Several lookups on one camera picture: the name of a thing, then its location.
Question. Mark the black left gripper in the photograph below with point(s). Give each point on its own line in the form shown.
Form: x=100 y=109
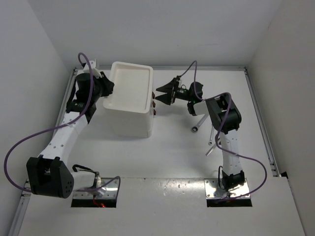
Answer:
x=103 y=80

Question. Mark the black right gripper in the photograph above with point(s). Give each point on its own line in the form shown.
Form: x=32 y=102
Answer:
x=167 y=98

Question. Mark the white drawer cabinet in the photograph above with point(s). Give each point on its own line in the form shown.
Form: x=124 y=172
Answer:
x=129 y=108

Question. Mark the black handled scissors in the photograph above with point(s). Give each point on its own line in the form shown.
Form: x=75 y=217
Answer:
x=210 y=150

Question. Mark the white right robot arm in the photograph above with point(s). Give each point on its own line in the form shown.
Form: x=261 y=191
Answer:
x=225 y=118

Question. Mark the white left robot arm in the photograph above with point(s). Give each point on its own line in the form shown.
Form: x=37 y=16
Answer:
x=48 y=173

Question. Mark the large silver ratchet wrench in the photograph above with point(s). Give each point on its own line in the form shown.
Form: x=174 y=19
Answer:
x=195 y=128

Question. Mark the small silver wrench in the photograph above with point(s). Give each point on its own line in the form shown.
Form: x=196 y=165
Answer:
x=211 y=136

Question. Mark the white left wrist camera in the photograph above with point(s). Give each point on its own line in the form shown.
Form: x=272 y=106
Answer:
x=94 y=67

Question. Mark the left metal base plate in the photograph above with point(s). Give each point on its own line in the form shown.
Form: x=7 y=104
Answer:
x=109 y=190

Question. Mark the metal base plate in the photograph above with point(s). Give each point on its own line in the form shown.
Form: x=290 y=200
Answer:
x=109 y=190
x=214 y=192

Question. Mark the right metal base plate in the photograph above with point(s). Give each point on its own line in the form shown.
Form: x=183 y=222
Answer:
x=214 y=192

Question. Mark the aluminium frame rail right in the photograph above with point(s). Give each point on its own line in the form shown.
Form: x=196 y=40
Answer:
x=272 y=161

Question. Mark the aluminium frame rail left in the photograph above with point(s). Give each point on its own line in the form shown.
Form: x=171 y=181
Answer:
x=25 y=197

